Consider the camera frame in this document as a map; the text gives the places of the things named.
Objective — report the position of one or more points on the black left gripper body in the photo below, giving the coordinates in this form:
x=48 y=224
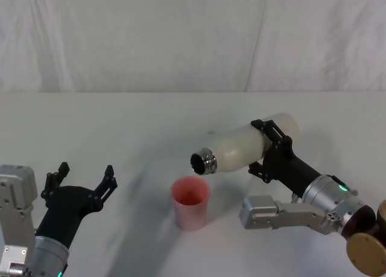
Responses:
x=63 y=210

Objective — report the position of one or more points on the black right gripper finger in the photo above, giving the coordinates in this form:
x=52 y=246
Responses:
x=259 y=171
x=268 y=127

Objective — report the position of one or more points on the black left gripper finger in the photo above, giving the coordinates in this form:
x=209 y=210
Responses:
x=64 y=169
x=109 y=171

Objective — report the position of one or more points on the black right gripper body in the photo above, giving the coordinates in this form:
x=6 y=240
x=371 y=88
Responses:
x=289 y=168

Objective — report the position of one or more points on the cream vacuum bottle steel neck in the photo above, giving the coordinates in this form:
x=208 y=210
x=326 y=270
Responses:
x=238 y=148

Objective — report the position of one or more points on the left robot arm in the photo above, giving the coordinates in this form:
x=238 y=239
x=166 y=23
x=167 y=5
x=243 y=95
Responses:
x=15 y=204

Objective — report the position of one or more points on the white tablecloth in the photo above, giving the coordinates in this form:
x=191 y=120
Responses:
x=120 y=123

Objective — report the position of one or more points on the pink cup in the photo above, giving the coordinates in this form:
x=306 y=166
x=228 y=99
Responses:
x=190 y=212

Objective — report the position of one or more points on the white curtain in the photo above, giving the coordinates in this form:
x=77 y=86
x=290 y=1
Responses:
x=150 y=38

